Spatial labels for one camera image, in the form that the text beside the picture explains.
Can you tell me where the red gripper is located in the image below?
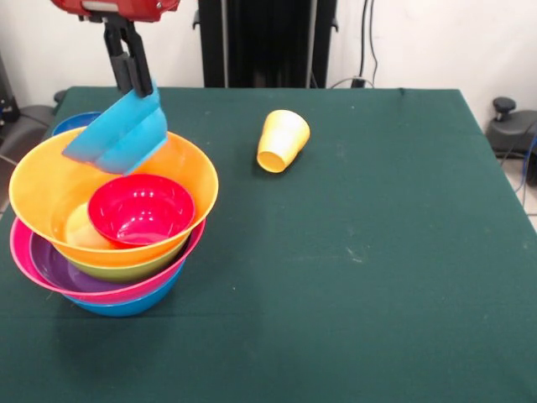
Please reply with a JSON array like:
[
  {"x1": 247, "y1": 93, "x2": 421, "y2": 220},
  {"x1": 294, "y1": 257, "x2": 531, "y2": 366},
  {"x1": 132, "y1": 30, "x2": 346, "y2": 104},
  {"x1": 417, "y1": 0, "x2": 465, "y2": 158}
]
[{"x1": 50, "y1": 0, "x2": 181, "y2": 98}]

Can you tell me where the small light blue bowl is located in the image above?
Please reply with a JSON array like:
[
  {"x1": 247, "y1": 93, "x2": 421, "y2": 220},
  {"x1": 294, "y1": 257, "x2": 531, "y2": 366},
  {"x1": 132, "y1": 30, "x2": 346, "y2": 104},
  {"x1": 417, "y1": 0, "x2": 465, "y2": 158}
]
[{"x1": 61, "y1": 80, "x2": 169, "y2": 176}]

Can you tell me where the small red bowl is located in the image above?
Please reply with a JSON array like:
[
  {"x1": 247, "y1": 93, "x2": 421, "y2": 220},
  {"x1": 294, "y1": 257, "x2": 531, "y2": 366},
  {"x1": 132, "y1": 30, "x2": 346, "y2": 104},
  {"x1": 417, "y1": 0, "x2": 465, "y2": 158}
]
[{"x1": 86, "y1": 173, "x2": 196, "y2": 250}]

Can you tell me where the large orange bowl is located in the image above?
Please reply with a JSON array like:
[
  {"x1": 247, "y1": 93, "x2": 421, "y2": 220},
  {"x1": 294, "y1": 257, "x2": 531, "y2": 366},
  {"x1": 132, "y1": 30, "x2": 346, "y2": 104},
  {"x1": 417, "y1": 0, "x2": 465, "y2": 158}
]
[{"x1": 8, "y1": 127, "x2": 220, "y2": 269}]

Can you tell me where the yellow cup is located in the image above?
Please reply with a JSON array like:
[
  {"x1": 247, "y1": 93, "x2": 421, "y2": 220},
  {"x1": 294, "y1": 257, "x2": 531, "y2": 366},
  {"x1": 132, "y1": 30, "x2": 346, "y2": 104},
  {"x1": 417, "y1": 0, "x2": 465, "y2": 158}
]
[{"x1": 256, "y1": 109, "x2": 312, "y2": 175}]

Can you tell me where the green bowl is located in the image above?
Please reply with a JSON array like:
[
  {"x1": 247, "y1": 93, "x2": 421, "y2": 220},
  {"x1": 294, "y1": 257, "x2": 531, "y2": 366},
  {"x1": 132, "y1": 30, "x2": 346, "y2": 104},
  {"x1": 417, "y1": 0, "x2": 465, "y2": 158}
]
[{"x1": 66, "y1": 247, "x2": 188, "y2": 284}]

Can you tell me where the large pink bowl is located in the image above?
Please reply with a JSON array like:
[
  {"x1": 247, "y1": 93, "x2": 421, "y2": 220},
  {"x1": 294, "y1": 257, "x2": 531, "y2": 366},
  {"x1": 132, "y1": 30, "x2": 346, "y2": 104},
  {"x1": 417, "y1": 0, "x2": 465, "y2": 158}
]
[{"x1": 9, "y1": 217, "x2": 207, "y2": 306}]

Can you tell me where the purple bowl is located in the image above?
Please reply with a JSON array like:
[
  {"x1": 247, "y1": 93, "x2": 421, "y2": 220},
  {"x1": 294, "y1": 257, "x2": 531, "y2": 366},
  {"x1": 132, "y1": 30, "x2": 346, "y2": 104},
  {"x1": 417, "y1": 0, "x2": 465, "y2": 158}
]
[{"x1": 29, "y1": 237, "x2": 127, "y2": 294}]

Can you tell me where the small dark blue bowl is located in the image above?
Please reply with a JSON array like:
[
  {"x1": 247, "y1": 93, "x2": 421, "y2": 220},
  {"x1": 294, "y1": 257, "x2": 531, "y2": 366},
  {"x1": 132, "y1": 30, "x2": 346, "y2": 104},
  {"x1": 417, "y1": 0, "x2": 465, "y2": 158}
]
[{"x1": 50, "y1": 111, "x2": 103, "y2": 137}]

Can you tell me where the black chair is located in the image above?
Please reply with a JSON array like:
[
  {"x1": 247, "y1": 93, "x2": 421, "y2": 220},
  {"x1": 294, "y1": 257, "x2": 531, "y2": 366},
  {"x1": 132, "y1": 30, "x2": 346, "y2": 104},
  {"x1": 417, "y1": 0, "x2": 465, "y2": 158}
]
[{"x1": 0, "y1": 52, "x2": 58, "y2": 171}]

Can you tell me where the large light blue bowl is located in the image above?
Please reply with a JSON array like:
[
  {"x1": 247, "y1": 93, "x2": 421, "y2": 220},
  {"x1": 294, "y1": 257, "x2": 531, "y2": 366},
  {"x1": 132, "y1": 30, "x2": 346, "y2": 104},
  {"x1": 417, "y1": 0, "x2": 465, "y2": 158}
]
[{"x1": 62, "y1": 259, "x2": 186, "y2": 318}]

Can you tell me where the dark green tablecloth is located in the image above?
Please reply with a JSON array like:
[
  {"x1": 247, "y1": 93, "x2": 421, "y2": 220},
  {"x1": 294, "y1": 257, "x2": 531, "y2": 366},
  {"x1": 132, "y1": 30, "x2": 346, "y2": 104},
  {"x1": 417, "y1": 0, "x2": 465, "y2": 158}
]
[{"x1": 0, "y1": 86, "x2": 537, "y2": 403}]

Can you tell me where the black knobbed device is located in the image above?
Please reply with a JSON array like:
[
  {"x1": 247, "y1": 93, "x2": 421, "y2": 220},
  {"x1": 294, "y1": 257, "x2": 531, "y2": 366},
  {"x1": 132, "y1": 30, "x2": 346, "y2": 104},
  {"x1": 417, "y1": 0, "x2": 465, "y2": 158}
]
[{"x1": 485, "y1": 97, "x2": 537, "y2": 188}]

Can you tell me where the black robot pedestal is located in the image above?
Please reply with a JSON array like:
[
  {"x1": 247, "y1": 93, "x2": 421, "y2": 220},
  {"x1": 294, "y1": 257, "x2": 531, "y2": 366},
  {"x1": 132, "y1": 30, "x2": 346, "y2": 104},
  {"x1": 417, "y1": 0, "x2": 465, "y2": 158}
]
[{"x1": 192, "y1": 0, "x2": 352, "y2": 89}]

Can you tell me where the black wall cable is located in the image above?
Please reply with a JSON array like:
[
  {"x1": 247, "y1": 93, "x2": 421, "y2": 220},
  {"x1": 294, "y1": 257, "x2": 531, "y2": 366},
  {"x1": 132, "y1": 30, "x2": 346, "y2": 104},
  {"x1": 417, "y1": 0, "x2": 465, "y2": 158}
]
[{"x1": 326, "y1": 0, "x2": 381, "y2": 89}]

